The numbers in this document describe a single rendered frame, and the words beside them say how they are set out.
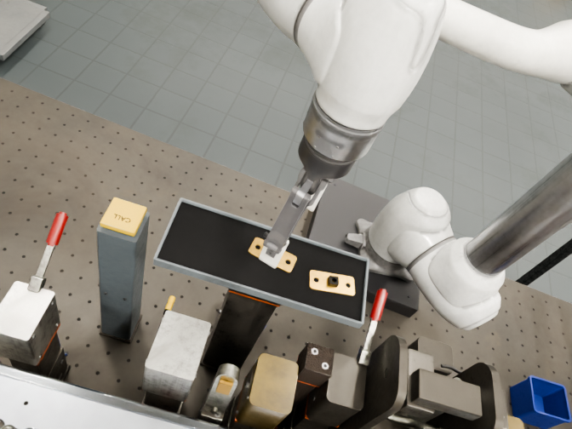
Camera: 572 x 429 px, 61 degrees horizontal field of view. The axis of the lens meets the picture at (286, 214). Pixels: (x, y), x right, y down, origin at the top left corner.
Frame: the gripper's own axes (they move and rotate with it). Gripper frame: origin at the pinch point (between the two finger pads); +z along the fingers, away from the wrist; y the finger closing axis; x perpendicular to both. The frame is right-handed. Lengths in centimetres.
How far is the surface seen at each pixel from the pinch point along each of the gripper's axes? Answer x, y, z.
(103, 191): -55, -22, 57
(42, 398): -19.8, 34.1, 27.2
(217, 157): -63, -117, 127
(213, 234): -11.6, 1.0, 11.3
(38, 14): -189, -129, 116
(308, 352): 13.3, 7.5, 17.2
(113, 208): -27.8, 7.3, 11.3
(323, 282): 9.2, -2.3, 10.9
